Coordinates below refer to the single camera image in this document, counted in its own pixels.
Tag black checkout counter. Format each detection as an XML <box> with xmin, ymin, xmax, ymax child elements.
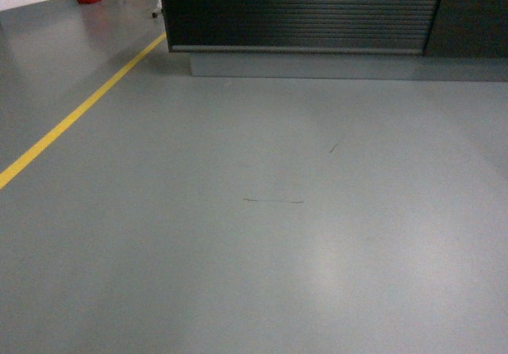
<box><xmin>162</xmin><ymin>0</ymin><xmax>507</xmax><ymax>82</ymax></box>

